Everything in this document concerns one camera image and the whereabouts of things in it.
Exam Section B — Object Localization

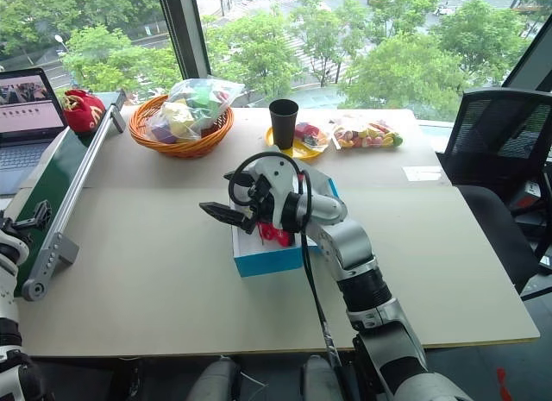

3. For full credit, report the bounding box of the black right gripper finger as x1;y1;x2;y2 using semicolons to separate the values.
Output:
223;169;253;187
198;200;256;235

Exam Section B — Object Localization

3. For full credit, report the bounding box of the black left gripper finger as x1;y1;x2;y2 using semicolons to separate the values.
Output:
13;199;53;230

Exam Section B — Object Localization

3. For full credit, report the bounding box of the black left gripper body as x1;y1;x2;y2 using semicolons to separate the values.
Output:
0;217;34;247

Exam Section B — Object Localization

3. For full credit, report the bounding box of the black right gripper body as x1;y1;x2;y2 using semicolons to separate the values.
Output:
246;175;279;235

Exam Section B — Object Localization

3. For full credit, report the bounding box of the blue cardboard shoebox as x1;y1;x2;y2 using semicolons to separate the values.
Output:
230;166;342;279

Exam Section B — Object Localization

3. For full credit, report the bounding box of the small red shoe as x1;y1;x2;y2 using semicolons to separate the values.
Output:
256;221;295;247

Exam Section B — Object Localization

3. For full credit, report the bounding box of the green belt aluminium conveyor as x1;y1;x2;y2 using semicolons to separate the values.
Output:
3;89;129;303

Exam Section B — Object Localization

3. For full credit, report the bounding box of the orange wicker basket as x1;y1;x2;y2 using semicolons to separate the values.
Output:
128;94;235;160

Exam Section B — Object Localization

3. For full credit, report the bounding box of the black plastic cup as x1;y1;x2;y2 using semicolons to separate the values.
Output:
268;98;300;152

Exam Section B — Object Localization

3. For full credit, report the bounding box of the yellow plate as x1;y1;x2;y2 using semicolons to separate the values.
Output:
264;124;331;161

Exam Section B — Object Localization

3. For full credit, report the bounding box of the plastic bag of colourful blocks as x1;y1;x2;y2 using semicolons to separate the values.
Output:
145;78;247;145

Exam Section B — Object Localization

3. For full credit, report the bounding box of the open grey laptop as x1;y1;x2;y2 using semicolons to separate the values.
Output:
0;67;71;196

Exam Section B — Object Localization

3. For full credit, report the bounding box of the small bag of red items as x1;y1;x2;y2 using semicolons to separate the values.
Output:
294;121;331;152

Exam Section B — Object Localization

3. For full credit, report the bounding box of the bag of colourful toys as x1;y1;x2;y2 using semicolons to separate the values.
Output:
329;117;405;152

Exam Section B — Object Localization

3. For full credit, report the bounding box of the white paper label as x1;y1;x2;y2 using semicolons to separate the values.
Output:
402;165;442;181

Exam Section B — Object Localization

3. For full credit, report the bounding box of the grey rounded shape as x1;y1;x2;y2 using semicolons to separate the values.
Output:
300;354;342;401
194;356;241;401

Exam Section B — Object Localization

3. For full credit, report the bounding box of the black mesh office chair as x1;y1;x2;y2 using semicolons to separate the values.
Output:
434;89;552;302

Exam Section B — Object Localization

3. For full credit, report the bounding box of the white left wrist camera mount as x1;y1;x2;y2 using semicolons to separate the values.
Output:
0;230;30;290

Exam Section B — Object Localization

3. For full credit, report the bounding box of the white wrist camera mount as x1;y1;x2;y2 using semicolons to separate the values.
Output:
0;230;30;290
246;152;301;230

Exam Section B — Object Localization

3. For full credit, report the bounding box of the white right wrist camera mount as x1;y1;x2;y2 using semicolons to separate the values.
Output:
246;152;301;230

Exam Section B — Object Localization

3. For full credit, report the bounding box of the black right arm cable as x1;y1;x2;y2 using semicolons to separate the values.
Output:
227;152;346;379

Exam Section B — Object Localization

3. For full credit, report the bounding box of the red drawstring pouch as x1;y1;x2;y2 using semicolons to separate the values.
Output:
60;89;107;137

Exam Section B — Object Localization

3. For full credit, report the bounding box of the dark window frame post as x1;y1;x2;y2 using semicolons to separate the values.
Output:
155;0;213;81

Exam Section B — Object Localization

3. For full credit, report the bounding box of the dark slanted window frame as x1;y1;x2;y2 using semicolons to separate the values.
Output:
501;28;552;92

